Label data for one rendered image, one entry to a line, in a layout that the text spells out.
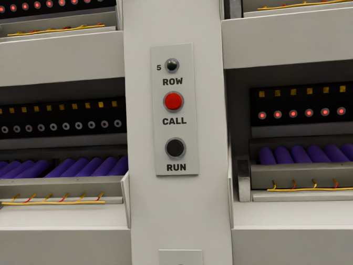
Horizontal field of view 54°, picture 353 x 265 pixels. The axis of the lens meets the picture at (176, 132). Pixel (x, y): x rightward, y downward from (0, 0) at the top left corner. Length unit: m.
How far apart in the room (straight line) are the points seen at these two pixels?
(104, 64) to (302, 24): 0.19
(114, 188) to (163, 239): 0.09
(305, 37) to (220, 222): 0.18
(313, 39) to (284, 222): 0.17
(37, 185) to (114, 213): 0.10
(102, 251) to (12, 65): 0.21
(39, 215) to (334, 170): 0.32
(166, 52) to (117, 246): 0.19
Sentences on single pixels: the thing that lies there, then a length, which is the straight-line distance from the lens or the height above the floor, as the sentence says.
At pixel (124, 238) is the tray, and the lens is 0.35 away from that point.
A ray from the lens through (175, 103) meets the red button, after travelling 0.32.
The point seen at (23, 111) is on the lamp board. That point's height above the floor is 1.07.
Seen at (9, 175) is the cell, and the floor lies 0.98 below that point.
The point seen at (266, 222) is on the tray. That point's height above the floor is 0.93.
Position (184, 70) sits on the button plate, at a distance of 0.33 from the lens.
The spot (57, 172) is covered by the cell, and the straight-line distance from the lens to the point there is 0.47.
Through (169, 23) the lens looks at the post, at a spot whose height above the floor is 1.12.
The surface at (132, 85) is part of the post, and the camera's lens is 0.34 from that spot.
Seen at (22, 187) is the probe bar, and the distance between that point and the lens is 0.44.
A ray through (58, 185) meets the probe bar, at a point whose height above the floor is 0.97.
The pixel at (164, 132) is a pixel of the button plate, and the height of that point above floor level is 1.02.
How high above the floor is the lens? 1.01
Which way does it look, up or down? 2 degrees up
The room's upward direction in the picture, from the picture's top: 3 degrees counter-clockwise
